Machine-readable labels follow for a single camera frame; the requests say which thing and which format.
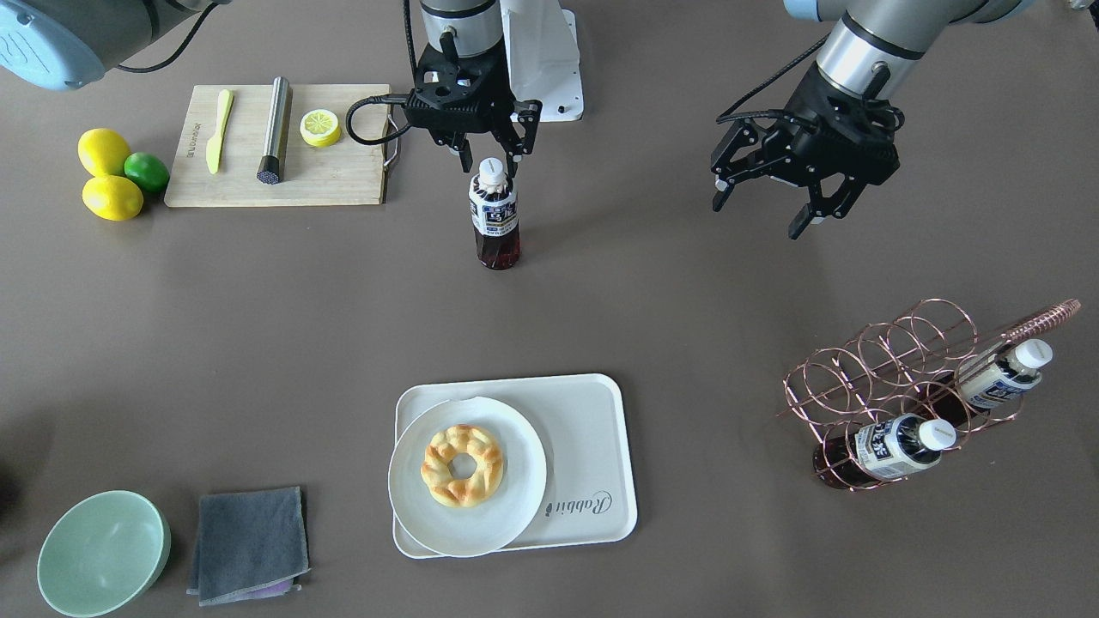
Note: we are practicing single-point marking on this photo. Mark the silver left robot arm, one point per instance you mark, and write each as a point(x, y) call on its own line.
point(461, 29)

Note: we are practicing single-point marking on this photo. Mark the green lime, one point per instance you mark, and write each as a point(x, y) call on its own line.
point(146, 171)

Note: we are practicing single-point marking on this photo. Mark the yellow lemon far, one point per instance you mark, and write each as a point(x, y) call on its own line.
point(103, 152)

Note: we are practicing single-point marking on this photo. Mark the yellow lemon near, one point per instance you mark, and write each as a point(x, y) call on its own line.
point(114, 198)

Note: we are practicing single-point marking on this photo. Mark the yellow plastic knife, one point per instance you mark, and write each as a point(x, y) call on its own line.
point(213, 148)

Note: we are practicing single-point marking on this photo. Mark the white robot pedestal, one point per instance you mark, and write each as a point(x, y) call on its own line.
point(543, 57)

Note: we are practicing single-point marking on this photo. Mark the tea bottle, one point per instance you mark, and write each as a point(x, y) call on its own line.
point(494, 215)
point(998, 376)
point(884, 452)

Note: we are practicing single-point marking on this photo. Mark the tea bottle back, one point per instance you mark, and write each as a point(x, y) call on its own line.
point(998, 376)

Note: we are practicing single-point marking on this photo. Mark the steel muddler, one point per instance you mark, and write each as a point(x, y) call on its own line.
point(270, 166)

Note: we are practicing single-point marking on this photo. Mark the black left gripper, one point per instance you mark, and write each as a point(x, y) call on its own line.
point(525, 118)

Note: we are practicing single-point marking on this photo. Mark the glazed donut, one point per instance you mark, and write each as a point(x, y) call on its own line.
point(463, 466)

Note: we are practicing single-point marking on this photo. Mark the copper wire bottle rack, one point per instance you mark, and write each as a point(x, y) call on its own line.
point(884, 371)

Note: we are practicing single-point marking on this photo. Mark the yellow lemon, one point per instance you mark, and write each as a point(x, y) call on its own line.
point(103, 152)
point(114, 198)

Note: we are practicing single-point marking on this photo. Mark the half lemon slice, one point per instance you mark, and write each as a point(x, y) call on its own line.
point(320, 128)

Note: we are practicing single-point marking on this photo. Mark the mint green bowl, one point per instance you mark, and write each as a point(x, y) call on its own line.
point(104, 552)

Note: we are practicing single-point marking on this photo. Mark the grey folded cloth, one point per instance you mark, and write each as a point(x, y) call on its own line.
point(249, 545)

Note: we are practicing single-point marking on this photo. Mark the white serving tray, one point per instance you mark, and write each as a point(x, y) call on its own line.
point(569, 476)

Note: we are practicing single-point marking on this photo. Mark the white plate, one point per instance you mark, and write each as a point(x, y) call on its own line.
point(466, 532)

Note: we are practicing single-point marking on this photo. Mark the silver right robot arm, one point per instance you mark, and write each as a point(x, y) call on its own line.
point(63, 45)

